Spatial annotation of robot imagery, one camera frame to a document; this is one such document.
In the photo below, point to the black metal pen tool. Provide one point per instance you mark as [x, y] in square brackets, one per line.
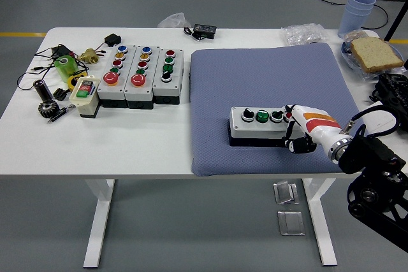
[60, 113]

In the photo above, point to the yellow tape roll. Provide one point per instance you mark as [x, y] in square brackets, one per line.
[70, 81]

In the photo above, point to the white bread slice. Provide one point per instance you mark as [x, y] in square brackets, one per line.
[374, 53]

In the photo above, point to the green translucent roll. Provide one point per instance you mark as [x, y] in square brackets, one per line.
[65, 68]

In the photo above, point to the grey four-button control box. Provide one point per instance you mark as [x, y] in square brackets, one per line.
[252, 128]

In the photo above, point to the black gear with shaft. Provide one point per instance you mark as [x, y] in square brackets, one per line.
[43, 90]

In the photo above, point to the grey five-button emergency-stop box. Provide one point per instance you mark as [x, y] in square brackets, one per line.
[140, 93]
[110, 92]

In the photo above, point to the black slanted pole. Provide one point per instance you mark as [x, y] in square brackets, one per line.
[396, 20]

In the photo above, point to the small black heat sink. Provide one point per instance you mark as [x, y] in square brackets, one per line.
[59, 93]

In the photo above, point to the brass valve fitting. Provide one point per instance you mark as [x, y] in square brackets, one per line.
[88, 56]

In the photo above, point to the black power adapter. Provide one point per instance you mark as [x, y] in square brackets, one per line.
[61, 50]

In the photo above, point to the blue plate with plastic wrap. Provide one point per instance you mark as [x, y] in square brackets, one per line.
[350, 61]

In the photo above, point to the white switch box green button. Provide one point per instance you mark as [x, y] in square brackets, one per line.
[86, 101]

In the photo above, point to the black textured device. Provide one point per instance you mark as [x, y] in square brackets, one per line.
[393, 88]

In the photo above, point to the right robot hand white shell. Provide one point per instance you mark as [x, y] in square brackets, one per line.
[318, 125]

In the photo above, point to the clear bubble plastic pack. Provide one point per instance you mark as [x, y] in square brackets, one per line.
[303, 33]

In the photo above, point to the blue-grey cushion mat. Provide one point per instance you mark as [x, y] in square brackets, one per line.
[255, 71]

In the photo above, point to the grey four-button box with selector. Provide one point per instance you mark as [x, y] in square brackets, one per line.
[167, 88]

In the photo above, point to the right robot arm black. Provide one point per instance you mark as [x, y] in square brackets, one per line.
[366, 154]

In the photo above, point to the brown food in clear container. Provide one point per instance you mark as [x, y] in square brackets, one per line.
[357, 35]

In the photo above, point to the clear crumpled plastic bag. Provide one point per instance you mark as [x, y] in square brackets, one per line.
[173, 20]

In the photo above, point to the metal floor plate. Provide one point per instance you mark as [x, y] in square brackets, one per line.
[290, 223]
[285, 193]

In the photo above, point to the black digital meter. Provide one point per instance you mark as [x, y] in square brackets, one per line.
[205, 30]

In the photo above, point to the white table leg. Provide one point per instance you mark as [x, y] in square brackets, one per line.
[320, 221]
[99, 221]

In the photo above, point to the white card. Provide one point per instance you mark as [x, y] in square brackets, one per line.
[379, 122]

